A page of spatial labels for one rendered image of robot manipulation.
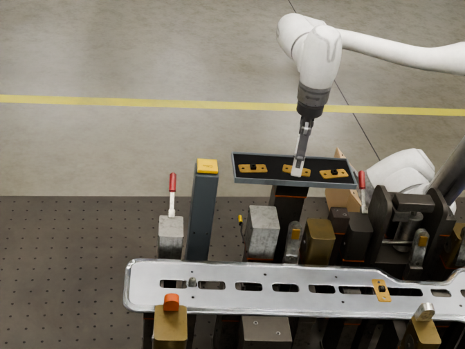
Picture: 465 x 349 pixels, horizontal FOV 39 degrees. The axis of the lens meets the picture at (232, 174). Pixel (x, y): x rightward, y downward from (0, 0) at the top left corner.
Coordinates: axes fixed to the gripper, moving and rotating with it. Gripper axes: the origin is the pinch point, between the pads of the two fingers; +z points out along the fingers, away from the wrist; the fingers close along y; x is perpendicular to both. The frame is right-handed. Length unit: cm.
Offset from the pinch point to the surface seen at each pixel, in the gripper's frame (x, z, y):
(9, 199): -100, 50, -12
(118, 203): -62, 50, -22
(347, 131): 35, 120, -229
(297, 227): 3.1, 10.0, 19.0
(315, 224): 8.5, 12.0, 13.2
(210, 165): -25.3, 4.0, 6.4
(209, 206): -23.7, 17.2, 8.9
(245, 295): -7.3, 20.0, 39.2
